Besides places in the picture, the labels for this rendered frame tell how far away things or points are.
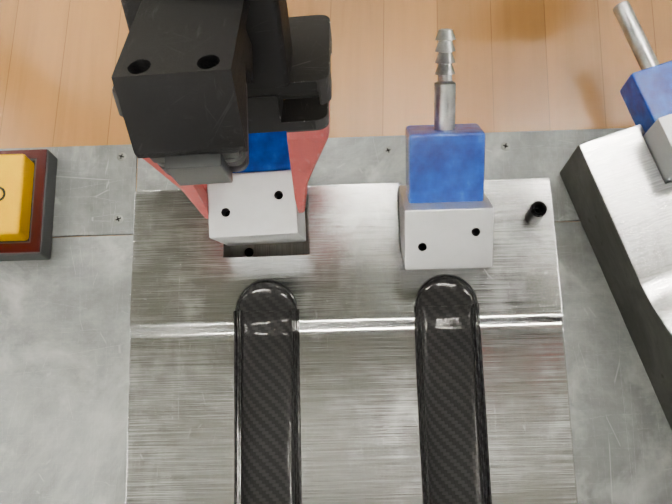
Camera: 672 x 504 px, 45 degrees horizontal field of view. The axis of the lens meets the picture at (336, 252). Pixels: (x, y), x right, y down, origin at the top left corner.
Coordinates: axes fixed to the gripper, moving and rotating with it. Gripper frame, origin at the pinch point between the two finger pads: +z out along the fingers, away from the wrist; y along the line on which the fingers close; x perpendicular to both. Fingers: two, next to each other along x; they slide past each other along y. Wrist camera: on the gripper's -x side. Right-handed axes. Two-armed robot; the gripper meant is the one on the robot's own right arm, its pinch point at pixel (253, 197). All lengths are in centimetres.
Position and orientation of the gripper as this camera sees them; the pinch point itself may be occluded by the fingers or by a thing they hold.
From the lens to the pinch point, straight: 46.0
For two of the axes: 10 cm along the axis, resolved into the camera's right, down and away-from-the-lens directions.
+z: 0.8, 7.3, 6.8
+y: 10.0, -0.6, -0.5
